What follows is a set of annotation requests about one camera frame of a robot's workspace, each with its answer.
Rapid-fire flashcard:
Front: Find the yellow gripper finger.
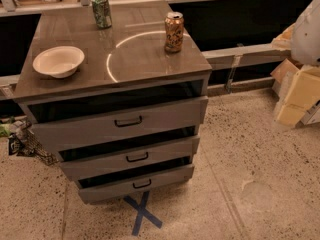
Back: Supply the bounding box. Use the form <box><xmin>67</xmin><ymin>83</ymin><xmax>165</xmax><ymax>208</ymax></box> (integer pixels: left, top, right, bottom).
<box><xmin>274</xmin><ymin>103</ymin><xmax>306</xmax><ymax>127</ymax></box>
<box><xmin>285</xmin><ymin>71</ymin><xmax>320</xmax><ymax>111</ymax></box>

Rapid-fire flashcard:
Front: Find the green soda can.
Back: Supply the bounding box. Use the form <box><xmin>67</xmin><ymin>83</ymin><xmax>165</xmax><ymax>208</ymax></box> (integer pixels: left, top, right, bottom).
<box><xmin>91</xmin><ymin>0</ymin><xmax>112</xmax><ymax>29</ymax></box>

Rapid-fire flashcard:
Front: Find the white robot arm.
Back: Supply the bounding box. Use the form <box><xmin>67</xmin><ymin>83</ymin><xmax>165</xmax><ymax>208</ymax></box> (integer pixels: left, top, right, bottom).
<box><xmin>273</xmin><ymin>0</ymin><xmax>320</xmax><ymax>127</ymax></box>

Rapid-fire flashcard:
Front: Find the orange soda can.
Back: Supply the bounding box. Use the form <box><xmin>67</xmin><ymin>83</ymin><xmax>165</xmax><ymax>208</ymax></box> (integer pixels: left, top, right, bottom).
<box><xmin>164</xmin><ymin>12</ymin><xmax>184</xmax><ymax>53</ymax></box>

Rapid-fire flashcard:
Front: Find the cardboard box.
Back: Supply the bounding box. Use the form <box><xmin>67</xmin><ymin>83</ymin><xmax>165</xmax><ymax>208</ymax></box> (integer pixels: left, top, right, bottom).
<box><xmin>270</xmin><ymin>59</ymin><xmax>301</xmax><ymax>94</ymax></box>

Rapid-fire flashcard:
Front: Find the top grey drawer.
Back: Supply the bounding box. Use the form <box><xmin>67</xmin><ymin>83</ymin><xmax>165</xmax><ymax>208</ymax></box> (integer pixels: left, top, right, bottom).
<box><xmin>32</xmin><ymin>96</ymin><xmax>208</xmax><ymax>152</ymax></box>

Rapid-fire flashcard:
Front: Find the grey drawer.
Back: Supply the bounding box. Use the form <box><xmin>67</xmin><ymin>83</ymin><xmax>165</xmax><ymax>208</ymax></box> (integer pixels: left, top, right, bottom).
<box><xmin>32</xmin><ymin>96</ymin><xmax>208</xmax><ymax>152</ymax></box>
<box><xmin>60</xmin><ymin>135</ymin><xmax>200</xmax><ymax>181</ymax></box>
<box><xmin>78</xmin><ymin>164</ymin><xmax>194</xmax><ymax>203</ymax></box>

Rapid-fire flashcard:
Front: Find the middle grey drawer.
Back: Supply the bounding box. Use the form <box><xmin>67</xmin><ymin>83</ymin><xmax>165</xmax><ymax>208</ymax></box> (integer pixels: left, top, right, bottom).
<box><xmin>60</xmin><ymin>135</ymin><xmax>200</xmax><ymax>181</ymax></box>

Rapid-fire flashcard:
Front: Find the grey drawer cabinet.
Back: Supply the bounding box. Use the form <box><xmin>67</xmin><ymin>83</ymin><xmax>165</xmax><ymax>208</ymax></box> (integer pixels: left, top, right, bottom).
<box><xmin>14</xmin><ymin>1</ymin><xmax>211</xmax><ymax>190</ymax></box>

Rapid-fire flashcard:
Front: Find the blue tape cross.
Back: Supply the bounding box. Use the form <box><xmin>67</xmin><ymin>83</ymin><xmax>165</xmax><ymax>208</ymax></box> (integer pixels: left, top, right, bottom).
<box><xmin>123</xmin><ymin>191</ymin><xmax>163</xmax><ymax>236</ymax></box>

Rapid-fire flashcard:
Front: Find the bottom grey drawer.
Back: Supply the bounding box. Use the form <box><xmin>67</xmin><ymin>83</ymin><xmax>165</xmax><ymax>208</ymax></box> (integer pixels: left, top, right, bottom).
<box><xmin>78</xmin><ymin>164</ymin><xmax>194</xmax><ymax>203</ymax></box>

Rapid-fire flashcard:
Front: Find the white bowl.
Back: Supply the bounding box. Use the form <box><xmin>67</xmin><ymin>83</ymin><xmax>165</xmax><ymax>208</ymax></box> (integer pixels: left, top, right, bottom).
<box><xmin>33</xmin><ymin>46</ymin><xmax>85</xmax><ymax>79</ymax></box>

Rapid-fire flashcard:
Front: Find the wire basket with clutter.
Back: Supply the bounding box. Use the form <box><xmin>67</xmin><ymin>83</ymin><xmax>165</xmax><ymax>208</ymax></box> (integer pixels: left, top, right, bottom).
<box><xmin>0</xmin><ymin>116</ymin><xmax>58</xmax><ymax>166</ymax></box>

